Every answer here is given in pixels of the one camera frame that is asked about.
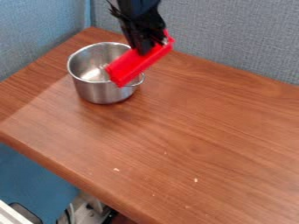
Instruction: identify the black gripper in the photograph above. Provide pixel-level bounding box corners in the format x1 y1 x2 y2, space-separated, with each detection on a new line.
107 0 168 56

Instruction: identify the red plastic block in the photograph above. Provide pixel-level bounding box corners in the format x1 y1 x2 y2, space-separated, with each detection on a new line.
104 30 175 88

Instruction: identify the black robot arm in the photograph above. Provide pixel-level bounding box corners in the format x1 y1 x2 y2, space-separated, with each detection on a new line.
107 0 165 55

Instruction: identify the stainless steel pot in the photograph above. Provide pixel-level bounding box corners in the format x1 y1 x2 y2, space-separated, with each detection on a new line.
67 42 145 104

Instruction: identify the white box under table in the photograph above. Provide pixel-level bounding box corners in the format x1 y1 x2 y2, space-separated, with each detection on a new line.
55 192 117 224

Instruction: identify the grey device bottom left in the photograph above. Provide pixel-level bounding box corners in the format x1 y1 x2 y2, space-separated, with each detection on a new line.
0 200 43 224

